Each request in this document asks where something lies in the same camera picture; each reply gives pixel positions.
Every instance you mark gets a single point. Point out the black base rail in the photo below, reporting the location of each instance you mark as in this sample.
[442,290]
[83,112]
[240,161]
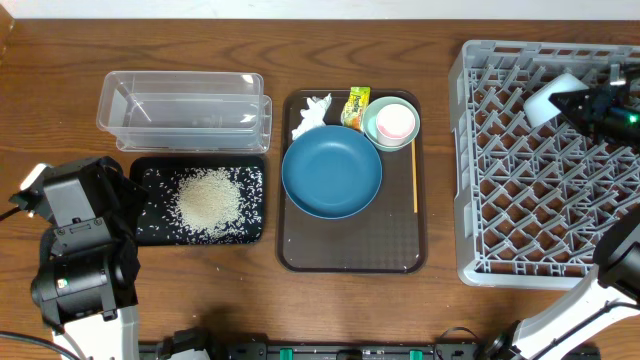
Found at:
[198,343]

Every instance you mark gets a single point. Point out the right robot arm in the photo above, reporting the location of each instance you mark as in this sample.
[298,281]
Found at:
[610,291]

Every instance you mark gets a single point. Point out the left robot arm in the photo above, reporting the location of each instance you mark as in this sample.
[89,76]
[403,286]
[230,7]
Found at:
[85,283]

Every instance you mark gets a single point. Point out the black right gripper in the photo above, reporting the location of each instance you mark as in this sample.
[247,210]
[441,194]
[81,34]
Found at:
[600,109]

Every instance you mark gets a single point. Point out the dark blue plate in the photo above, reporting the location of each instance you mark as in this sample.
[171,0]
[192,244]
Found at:
[331,172]

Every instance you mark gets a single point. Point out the black tray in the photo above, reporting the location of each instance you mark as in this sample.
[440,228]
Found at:
[155,230]

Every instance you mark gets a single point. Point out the grey dishwasher rack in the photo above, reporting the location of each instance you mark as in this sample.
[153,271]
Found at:
[532,202]

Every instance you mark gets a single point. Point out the yellow snack wrapper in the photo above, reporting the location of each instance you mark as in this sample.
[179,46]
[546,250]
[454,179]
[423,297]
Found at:
[354,108]

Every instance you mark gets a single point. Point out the pile of rice grains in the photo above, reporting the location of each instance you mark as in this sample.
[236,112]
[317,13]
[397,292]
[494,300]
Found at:
[207,202]

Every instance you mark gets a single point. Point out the crumpled white tissue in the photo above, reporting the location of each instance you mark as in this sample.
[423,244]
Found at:
[313,115]

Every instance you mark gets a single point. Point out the light blue bowl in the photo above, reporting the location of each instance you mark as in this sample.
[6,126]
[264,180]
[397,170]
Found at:
[539,109]

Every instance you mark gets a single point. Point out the mint green bowl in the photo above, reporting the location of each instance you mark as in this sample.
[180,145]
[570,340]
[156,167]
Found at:
[370,118]

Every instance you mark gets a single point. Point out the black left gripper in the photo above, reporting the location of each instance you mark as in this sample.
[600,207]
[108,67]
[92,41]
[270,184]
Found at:
[123,194]

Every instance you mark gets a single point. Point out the clear plastic bin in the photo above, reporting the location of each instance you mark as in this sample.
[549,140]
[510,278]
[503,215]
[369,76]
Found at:
[186,111]

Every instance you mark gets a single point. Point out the pink cup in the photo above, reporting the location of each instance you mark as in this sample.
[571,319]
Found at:
[394,125]

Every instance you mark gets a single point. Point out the brown serving tray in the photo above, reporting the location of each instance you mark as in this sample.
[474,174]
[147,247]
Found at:
[386,237]

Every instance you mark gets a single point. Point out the wooden chopstick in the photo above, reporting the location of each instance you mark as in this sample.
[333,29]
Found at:
[414,177]

